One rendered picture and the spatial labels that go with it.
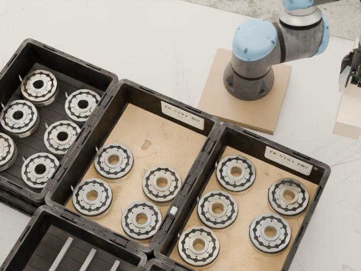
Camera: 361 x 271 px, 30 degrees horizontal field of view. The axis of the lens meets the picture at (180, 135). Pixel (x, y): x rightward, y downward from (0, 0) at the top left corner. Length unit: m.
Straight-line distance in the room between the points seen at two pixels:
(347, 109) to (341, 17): 1.58
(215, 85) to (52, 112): 0.49
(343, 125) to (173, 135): 0.49
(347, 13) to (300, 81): 1.12
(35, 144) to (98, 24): 0.52
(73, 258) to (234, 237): 0.40
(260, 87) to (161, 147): 0.37
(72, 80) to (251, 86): 0.51
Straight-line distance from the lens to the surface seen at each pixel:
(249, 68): 1.88
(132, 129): 1.84
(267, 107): 1.99
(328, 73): 2.11
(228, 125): 1.72
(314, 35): 1.88
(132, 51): 2.13
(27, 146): 1.87
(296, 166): 1.74
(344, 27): 3.11
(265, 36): 1.84
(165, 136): 1.82
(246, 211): 1.74
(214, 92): 2.00
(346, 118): 1.57
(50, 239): 1.75
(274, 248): 1.68
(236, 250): 1.70
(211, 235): 1.68
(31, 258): 1.74
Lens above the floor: 2.45
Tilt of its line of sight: 63 degrees down
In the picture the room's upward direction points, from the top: 3 degrees counter-clockwise
